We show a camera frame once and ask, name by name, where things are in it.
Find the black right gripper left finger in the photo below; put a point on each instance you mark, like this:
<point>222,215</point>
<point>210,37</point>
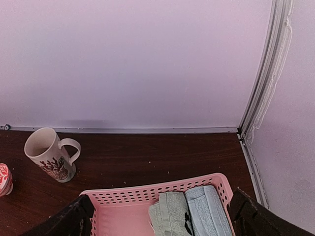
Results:
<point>73,220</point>

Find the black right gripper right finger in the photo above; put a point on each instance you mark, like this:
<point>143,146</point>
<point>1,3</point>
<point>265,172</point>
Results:
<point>249,218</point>

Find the light blue folded towel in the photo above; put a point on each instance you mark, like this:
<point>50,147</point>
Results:
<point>207,213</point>

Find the pink perforated plastic basket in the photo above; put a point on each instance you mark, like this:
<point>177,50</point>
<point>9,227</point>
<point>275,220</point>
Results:
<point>125,211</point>

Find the red and white patterned bowl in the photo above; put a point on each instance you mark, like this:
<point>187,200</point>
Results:
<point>6,180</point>

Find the white mug with coral pattern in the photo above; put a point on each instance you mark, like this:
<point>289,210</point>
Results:
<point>53,155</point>

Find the grey-green folded towel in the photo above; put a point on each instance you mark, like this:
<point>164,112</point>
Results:
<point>170,215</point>

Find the aluminium right corner post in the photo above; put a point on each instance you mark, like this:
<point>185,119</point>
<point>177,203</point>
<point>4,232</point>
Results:
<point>272,62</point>

